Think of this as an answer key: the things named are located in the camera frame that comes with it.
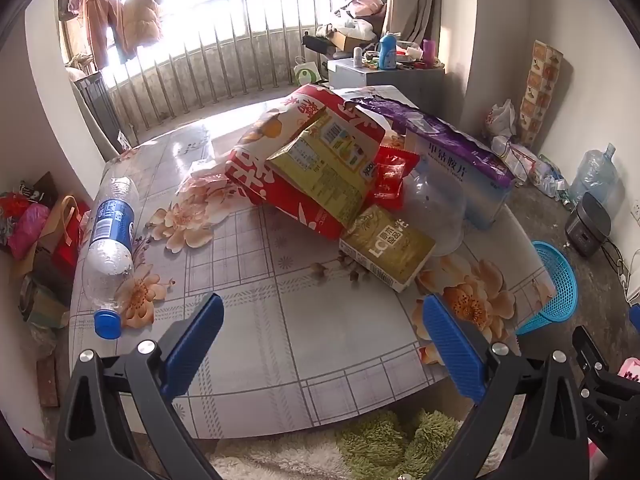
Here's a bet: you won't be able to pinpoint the clear packet red print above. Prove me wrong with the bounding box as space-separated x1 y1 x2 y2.
175 160 242 203

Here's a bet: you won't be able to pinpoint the clear plastic cup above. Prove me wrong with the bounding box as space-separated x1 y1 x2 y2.
402 165 468 256

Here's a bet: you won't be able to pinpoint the purple white tissue pack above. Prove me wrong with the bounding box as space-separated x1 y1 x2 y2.
350 95 516 231

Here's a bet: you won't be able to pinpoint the pink plastic bag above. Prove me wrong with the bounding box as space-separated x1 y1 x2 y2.
7 202 51 261

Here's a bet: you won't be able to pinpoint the pink hanging jacket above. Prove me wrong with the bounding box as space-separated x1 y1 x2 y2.
82 0 126 68

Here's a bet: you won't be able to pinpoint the green white shopping bag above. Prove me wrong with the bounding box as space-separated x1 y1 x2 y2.
293 57 321 86

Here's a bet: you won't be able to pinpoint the green shaggy rug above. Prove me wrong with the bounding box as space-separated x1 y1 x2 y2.
335 407 461 480

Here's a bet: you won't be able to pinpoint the red gift bag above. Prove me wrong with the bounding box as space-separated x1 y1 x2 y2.
52 197 88 276

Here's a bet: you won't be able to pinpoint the clear plastic bottle blue label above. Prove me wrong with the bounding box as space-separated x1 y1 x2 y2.
82 176 141 339

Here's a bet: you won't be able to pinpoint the yellow green snack packet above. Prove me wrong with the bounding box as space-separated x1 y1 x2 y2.
266 107 383 228

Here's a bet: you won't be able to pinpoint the pile of plastic packaging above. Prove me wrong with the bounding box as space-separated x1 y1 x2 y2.
492 135 571 201

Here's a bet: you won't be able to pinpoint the beige curtain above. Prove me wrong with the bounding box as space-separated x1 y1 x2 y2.
382 0 443 46

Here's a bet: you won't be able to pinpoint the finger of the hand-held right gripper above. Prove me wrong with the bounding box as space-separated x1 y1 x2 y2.
572 325 640 393

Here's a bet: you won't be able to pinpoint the scattered brown shells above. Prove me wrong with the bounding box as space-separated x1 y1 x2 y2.
310 254 372 287

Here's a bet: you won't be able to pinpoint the black rice cooker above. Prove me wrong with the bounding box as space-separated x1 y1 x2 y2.
565 192 612 258

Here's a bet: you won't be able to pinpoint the grey cabinet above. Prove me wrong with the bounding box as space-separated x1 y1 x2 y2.
327 57 446 106

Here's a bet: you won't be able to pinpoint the blue plastic basket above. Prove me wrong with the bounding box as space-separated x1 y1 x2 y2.
515 241 578 336

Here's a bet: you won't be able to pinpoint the white plastic bag red print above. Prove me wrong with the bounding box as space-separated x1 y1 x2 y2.
485 99 517 141

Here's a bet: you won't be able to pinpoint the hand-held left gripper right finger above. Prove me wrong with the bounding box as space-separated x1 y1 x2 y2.
421 294 591 480

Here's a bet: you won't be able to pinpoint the red plastic wrapper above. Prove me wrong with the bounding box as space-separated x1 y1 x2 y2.
370 135 421 211

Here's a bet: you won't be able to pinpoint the blue detergent bottle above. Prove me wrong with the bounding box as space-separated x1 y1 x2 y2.
378 32 397 70

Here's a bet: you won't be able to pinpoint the beige puffer jacket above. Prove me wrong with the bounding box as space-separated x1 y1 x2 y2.
122 0 163 48

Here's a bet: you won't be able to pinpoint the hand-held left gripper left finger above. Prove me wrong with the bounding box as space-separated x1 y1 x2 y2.
55 292 226 480

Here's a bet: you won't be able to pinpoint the red white snack bag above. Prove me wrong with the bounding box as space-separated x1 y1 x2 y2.
225 85 386 241

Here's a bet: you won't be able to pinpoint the olive yellow drink carton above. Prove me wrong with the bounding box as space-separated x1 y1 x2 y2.
339 204 437 293

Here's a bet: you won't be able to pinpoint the metal balcony railing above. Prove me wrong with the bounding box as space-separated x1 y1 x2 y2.
75 0 361 136

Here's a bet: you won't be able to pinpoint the black bag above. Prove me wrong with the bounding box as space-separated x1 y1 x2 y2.
302 35 336 56

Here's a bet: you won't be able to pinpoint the patterned rolled mat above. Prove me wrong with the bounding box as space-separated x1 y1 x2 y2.
520 40 563 143

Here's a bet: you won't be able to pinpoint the white shaggy rug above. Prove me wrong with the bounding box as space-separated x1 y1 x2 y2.
210 430 351 480

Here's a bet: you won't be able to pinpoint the cardboard box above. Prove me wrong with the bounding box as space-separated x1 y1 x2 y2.
327 25 376 51

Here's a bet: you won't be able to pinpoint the pink bedding pile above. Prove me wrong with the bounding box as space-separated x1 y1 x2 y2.
340 0 388 21

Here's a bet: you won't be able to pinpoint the empty blue water jug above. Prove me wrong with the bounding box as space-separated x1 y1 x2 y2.
570 143 617 206

